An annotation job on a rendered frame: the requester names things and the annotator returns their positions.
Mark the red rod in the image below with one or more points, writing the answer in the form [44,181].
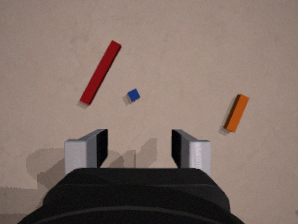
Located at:
[100,72]

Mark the small blue cube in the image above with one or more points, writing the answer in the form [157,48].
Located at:
[134,95]

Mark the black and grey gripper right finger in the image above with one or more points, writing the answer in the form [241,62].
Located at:
[189,152]

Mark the orange rod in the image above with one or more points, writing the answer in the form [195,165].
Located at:
[236,113]

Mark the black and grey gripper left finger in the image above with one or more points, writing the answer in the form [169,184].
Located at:
[89,151]

